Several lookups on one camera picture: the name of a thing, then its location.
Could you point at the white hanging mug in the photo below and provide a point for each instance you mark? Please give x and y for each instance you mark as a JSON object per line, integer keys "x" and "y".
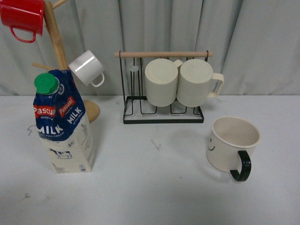
{"x": 88, "y": 69}

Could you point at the cream ribbed mug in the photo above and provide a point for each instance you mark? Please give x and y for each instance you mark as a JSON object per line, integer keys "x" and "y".
{"x": 197, "y": 81}
{"x": 161, "y": 79}

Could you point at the red hanging mug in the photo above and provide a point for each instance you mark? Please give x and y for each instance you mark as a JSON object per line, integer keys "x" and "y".
{"x": 26, "y": 15}

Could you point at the black wire cup rack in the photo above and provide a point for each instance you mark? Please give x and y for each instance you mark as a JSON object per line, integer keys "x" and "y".
{"x": 137, "y": 109}

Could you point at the right cream ribbed mug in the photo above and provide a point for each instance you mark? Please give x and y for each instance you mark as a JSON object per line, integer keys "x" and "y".
{"x": 197, "y": 81}

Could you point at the cream mug black handle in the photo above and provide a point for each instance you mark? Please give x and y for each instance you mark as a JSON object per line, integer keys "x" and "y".
{"x": 232, "y": 141}

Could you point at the left cream ribbed mug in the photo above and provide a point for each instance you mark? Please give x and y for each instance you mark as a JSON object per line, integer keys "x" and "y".
{"x": 161, "y": 79}

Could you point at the wooden mug tree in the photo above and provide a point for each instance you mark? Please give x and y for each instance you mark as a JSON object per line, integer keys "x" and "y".
{"x": 92, "y": 109}

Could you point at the Pascual milk carton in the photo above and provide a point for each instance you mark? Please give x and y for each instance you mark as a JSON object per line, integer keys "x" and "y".
{"x": 62, "y": 122}

